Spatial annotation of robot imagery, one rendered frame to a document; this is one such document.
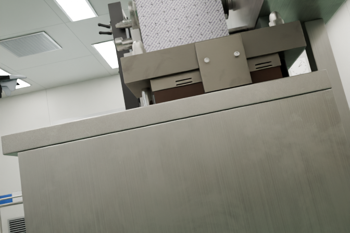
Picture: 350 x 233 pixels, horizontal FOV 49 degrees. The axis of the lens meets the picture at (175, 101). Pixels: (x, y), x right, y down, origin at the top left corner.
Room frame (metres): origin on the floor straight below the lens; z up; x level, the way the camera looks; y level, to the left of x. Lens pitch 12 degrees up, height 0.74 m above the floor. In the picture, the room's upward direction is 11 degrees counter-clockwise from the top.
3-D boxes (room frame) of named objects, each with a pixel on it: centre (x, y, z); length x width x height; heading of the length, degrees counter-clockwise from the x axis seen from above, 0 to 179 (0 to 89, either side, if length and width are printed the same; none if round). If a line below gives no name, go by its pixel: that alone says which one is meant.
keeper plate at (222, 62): (0.78, -0.11, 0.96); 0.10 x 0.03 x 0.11; 88
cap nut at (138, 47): (0.83, 0.06, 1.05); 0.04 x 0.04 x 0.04
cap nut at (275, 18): (0.83, -0.26, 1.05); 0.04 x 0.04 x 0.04
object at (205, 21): (1.00, -0.06, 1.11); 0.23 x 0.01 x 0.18; 88
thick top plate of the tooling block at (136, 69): (0.87, -0.10, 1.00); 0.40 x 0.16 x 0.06; 88
